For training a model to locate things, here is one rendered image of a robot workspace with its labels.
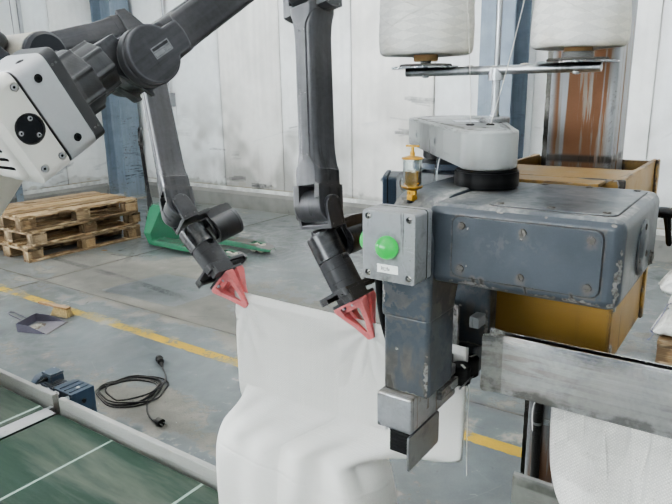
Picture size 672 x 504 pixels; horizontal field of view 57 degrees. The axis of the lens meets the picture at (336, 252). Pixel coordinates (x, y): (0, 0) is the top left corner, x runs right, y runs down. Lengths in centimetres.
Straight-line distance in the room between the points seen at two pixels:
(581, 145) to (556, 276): 51
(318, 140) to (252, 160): 694
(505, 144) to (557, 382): 35
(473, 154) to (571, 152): 38
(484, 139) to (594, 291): 26
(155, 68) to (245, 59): 712
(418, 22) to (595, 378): 61
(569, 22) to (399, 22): 27
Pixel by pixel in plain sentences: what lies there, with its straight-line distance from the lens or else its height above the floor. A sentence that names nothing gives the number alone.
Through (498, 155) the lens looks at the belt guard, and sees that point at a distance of 88.
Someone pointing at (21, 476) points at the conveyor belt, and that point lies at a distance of 217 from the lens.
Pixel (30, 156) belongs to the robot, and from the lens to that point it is 81.
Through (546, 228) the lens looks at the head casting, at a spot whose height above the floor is 132.
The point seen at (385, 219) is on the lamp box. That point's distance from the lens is 77.
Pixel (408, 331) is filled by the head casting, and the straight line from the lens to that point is 85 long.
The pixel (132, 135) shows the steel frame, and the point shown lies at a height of 90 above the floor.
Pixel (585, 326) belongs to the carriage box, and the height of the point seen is 110.
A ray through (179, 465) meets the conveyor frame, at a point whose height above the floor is 38.
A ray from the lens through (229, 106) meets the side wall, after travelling 821.
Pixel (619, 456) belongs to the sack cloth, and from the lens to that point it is 100.
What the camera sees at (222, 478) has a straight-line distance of 140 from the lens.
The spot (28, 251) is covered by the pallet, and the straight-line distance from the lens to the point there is 626.
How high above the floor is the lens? 147
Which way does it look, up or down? 15 degrees down
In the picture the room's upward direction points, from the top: 1 degrees counter-clockwise
